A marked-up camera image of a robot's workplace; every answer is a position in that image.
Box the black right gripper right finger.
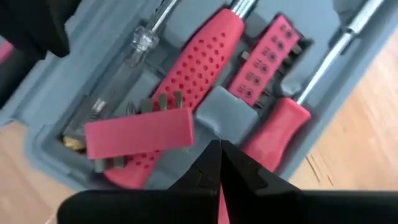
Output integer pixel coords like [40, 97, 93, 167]
[221, 139, 301, 194]

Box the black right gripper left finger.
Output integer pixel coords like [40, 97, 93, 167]
[169, 139, 222, 192]

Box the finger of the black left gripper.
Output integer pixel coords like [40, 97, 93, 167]
[0, 0, 82, 58]

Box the pink handled bit driver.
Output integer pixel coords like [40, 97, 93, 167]
[217, 0, 386, 224]

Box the grey plastic tool case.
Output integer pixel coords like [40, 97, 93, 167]
[0, 0, 398, 192]

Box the pink screwdriver bit holder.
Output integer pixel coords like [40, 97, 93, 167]
[83, 90, 195, 174]

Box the clear handled tester screwdriver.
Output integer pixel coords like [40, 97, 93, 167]
[62, 0, 180, 150]

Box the pink handled claw hammer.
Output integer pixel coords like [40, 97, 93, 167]
[104, 0, 259, 190]

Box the pink black hand tool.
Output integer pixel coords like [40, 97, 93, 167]
[228, 14, 312, 110]

